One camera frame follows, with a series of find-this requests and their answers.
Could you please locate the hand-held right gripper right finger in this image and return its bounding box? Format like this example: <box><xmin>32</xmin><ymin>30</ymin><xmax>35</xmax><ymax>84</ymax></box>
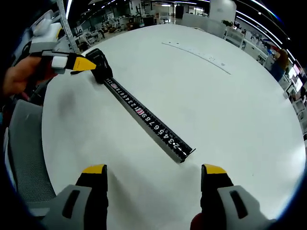
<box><xmin>200</xmin><ymin>163</ymin><xmax>277</xmax><ymax>230</ymax></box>

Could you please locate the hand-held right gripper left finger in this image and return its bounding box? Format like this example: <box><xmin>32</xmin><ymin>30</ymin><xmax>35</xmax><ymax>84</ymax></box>
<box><xmin>40</xmin><ymin>163</ymin><xmax>109</xmax><ymax>230</ymax></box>

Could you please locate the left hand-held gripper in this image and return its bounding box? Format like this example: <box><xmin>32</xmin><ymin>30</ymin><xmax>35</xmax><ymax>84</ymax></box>
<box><xmin>29</xmin><ymin>18</ymin><xmax>97</xmax><ymax>76</ymax></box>

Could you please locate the black tape measure with blade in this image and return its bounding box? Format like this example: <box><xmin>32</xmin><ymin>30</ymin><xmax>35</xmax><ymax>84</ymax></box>
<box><xmin>85</xmin><ymin>47</ymin><xmax>197</xmax><ymax>165</ymax></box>

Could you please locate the grey mesh office chair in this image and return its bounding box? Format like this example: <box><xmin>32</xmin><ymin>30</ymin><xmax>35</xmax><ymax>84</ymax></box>
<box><xmin>2</xmin><ymin>99</ymin><xmax>59</xmax><ymax>218</ymax></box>

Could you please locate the clear plastic ruler strip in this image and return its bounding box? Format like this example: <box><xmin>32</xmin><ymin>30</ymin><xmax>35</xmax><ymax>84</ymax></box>
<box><xmin>161</xmin><ymin>41</ymin><xmax>233</xmax><ymax>76</ymax></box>

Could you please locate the white partition cabinet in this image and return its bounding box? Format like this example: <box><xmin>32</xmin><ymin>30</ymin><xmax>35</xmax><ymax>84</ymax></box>
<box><xmin>181</xmin><ymin>12</ymin><xmax>225</xmax><ymax>38</ymax></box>

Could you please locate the metal shelf post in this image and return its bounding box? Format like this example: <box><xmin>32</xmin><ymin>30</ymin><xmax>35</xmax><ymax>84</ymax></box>
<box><xmin>57</xmin><ymin>0</ymin><xmax>80</xmax><ymax>54</ymax></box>

